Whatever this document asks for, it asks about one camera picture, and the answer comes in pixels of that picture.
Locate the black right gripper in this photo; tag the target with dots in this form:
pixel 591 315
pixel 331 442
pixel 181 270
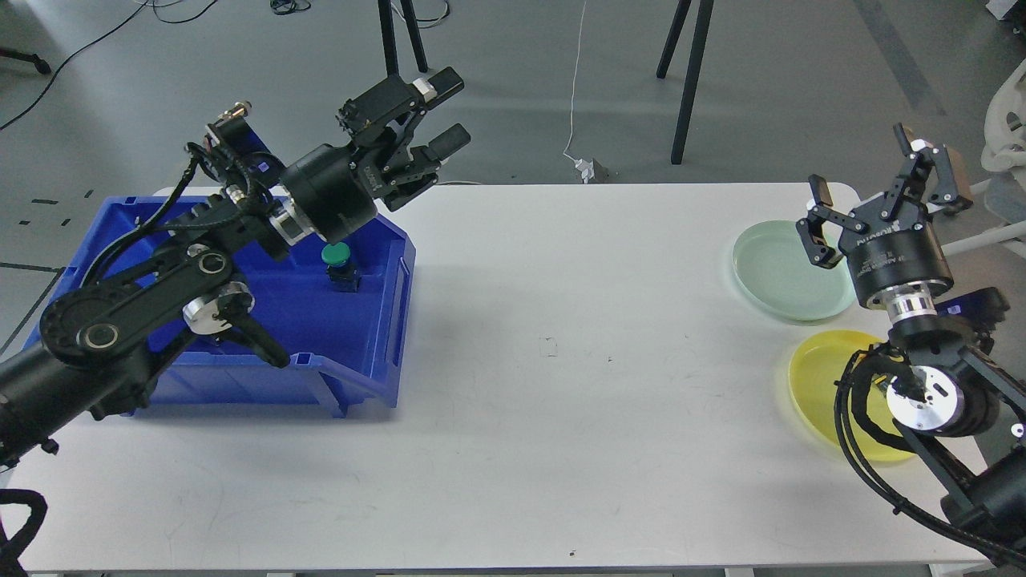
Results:
pixel 899 245

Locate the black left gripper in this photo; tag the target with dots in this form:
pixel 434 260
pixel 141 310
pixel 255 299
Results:
pixel 335 188

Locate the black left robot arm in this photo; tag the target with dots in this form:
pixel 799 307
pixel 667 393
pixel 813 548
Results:
pixel 149 294

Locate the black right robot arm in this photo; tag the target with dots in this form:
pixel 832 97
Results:
pixel 932 378

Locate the light green plate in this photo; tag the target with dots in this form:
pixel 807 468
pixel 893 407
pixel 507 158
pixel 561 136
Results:
pixel 770 267

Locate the green push button right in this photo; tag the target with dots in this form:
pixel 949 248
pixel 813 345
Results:
pixel 341 268

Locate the yellow plate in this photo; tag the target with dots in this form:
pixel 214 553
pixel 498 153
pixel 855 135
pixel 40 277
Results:
pixel 814 367

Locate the white office chair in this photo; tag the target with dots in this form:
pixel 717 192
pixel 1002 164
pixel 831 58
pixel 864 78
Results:
pixel 1003 157

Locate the blue plastic bin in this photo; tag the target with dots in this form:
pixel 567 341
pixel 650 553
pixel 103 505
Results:
pixel 343 347

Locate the black stand legs right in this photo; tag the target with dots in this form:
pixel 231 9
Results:
pixel 693 72

